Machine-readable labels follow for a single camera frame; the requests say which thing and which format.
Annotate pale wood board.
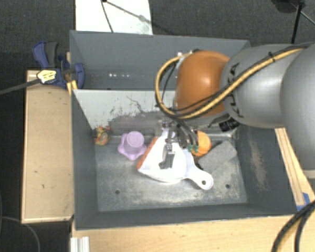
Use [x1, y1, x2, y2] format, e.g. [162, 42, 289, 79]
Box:
[20, 69, 76, 224]

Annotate lilac plastic cup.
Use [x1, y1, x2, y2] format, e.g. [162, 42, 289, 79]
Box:
[117, 130, 147, 162]

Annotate orange and white packet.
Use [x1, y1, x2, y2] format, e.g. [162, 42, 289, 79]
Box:
[135, 136, 161, 173]

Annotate orange fruit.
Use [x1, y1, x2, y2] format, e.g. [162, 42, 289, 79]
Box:
[191, 130, 212, 158]

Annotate white scoop with handle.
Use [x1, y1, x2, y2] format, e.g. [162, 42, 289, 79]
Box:
[149, 130, 214, 190]

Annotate grey metal bin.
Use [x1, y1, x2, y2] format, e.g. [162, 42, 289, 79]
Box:
[69, 29, 298, 230]

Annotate red and yellow toy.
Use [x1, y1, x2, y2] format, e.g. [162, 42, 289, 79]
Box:
[93, 125, 113, 145]

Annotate black cylinder on white bracket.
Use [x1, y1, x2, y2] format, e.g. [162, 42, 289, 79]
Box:
[218, 117, 240, 139]

